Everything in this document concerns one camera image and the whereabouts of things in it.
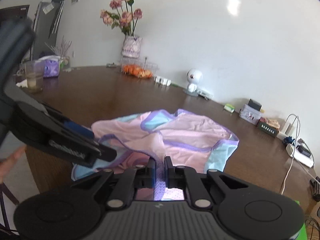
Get pink blue mesh vest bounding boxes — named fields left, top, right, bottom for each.
left=71, top=109, right=239, bottom=200

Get person's left hand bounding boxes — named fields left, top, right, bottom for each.
left=0, top=146, right=26, bottom=184

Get white crumpled tissue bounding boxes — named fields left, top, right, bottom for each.
left=16, top=79, right=28, bottom=88

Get clear plastic drink cup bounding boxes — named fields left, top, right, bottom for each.
left=24, top=60, right=45, bottom=93

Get purple tissue pack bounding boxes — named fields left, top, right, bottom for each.
left=39, top=55, right=60, bottom=78

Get green white small box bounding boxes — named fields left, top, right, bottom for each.
left=223, top=103, right=235, bottom=113

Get white flat remote device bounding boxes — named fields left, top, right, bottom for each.
left=197, top=89, right=213, bottom=100

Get clear box of oranges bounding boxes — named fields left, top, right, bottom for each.
left=120, top=57, right=159, bottom=79

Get white illustrated tin box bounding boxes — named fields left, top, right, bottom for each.
left=239, top=104, right=262, bottom=126

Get white clip gadget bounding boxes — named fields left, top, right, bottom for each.
left=155, top=76, right=171, bottom=86

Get dark green labelled box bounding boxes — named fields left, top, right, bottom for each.
left=257, top=120, right=279, bottom=138

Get lavender textured vase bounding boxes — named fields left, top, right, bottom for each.
left=121, top=35, right=143, bottom=59

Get black power adapter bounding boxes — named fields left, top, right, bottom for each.
left=248, top=99, right=262, bottom=111

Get snack packet on box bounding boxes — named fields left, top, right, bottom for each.
left=265, top=118, right=280, bottom=129

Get grey refrigerator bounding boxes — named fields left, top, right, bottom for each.
left=23, top=0, right=65, bottom=61

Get white power strip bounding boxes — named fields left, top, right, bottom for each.
left=285, top=144, right=314, bottom=168

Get dried pink flower bouquet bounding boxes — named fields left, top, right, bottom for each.
left=100, top=0, right=143, bottom=36

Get black binder clips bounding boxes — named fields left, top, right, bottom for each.
left=310, top=176, right=320, bottom=202

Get green object at edge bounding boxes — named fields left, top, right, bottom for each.
left=290, top=200, right=307, bottom=240

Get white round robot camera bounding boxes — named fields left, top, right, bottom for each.
left=183, top=68, right=203, bottom=97

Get white wall charger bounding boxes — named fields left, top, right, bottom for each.
left=281, top=121, right=296, bottom=137

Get white charging cable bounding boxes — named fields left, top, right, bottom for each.
left=279, top=113, right=315, bottom=196

